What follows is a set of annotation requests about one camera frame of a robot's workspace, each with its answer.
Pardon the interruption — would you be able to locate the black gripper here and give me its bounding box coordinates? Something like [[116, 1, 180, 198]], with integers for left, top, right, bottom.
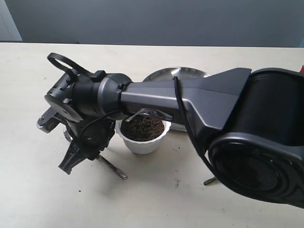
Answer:
[[45, 72, 116, 175]]

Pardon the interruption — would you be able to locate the small metal spoon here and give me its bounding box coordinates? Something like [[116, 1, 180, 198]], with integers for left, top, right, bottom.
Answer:
[[63, 130, 128, 180]]

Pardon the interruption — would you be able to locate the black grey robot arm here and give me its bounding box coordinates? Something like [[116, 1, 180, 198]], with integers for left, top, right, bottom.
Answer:
[[45, 68, 304, 208]]

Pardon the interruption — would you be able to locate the white scalloped plastic pot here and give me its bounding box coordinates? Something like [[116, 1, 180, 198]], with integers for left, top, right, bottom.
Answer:
[[115, 121, 171, 155]]

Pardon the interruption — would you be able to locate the dark brown potting soil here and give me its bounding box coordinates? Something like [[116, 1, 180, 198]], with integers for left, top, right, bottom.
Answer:
[[120, 116, 164, 142]]

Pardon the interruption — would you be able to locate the round stainless steel plate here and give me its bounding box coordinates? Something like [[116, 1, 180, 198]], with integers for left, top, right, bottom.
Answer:
[[143, 66, 212, 132]]

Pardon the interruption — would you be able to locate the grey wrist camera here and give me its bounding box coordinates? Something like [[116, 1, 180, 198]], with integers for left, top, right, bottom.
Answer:
[[36, 107, 63, 133]]

